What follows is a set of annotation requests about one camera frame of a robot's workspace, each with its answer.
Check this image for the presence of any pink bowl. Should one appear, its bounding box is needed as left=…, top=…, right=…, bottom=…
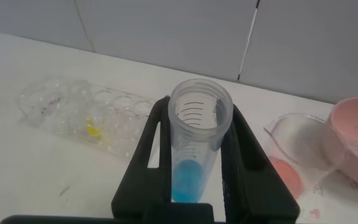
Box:
left=323, top=96, right=358, bottom=192

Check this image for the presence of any test tube with blue pigment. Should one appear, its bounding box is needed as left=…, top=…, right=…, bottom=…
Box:
left=168, top=78, right=234, bottom=203

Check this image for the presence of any test tube with yellow pigment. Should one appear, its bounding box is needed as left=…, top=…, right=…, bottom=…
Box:
left=68, top=80, right=105, bottom=142

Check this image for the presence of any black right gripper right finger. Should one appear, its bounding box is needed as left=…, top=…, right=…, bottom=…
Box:
left=219, top=104, right=301, bottom=224

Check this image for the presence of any clear acrylic test tube rack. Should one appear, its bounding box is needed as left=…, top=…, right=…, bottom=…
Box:
left=17, top=76, right=158, bottom=161

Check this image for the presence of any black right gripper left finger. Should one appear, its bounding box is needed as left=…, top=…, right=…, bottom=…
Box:
left=111, top=95, right=173, bottom=218

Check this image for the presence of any clear glass beaker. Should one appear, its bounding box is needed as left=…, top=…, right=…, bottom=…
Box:
left=262, top=112, right=341, bottom=200

